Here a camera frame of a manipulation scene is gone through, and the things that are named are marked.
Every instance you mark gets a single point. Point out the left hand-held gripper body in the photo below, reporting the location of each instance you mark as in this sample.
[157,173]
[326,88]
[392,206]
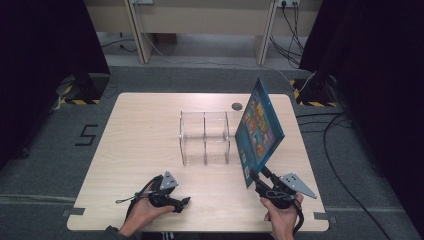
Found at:
[161,195]

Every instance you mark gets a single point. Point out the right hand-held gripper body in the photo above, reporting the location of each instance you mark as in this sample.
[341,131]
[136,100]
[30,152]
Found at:
[278,195]

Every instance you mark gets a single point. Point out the blue children's picture book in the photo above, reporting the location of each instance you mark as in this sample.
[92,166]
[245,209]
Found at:
[260,130]

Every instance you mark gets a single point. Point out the clear acrylic divided rack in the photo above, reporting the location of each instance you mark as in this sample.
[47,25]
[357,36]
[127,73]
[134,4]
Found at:
[205,140]

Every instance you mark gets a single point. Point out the person's right hand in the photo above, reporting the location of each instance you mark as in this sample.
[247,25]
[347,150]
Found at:
[283,220]

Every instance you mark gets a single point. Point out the person's left hand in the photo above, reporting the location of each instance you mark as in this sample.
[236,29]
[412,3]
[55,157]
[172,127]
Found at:
[141,215]

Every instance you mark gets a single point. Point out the person's dark striped pants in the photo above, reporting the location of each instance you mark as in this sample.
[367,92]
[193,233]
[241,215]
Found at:
[206,237]

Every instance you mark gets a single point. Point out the round grey table grommet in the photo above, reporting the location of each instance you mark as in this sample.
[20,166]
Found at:
[237,106]

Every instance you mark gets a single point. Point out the black stand base hazard tape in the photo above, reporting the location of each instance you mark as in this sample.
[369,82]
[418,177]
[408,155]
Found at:
[315,95]
[88,88]

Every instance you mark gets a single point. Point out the black curtain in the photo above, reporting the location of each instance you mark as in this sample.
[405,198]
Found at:
[376,83]
[43,66]

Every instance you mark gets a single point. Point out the beige wooden desk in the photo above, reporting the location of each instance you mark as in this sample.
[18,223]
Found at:
[200,16]

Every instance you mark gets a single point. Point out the white wall power strip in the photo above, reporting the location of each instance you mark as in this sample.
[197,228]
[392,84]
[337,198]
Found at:
[287,3]

